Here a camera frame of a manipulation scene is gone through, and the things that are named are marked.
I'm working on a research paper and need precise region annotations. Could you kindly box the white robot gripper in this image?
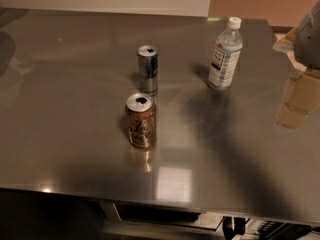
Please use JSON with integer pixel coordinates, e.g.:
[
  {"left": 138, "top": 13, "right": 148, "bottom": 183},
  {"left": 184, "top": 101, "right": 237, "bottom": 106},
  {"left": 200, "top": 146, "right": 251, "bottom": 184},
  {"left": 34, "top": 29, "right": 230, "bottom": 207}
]
[{"left": 273, "top": 0, "right": 320, "bottom": 129}]

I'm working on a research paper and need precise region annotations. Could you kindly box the orange LaCroix soda can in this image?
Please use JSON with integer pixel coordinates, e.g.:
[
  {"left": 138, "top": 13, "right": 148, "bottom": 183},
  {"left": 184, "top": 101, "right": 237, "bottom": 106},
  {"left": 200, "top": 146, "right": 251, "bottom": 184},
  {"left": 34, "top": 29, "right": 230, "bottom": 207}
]
[{"left": 125, "top": 93, "right": 156, "bottom": 149}]

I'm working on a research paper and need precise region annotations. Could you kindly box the silver blue energy drink can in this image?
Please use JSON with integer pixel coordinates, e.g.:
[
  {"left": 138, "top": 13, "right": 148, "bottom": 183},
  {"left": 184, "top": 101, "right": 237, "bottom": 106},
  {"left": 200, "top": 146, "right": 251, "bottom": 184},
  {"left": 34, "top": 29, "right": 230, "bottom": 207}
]
[{"left": 137, "top": 45, "right": 159, "bottom": 95}]

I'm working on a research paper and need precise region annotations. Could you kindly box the clear plastic water bottle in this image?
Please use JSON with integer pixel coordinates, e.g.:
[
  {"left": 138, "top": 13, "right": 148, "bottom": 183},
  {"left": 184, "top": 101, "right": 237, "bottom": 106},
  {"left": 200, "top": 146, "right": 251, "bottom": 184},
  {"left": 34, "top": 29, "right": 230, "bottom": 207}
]
[{"left": 208, "top": 17, "right": 243, "bottom": 91}]

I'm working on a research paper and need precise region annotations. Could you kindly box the under-table metal shelf frame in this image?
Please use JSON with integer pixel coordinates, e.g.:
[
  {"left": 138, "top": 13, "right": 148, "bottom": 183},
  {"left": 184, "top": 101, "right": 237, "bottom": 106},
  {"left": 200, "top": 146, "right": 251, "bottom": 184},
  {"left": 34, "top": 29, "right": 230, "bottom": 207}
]
[{"left": 100, "top": 202, "right": 320, "bottom": 240}]

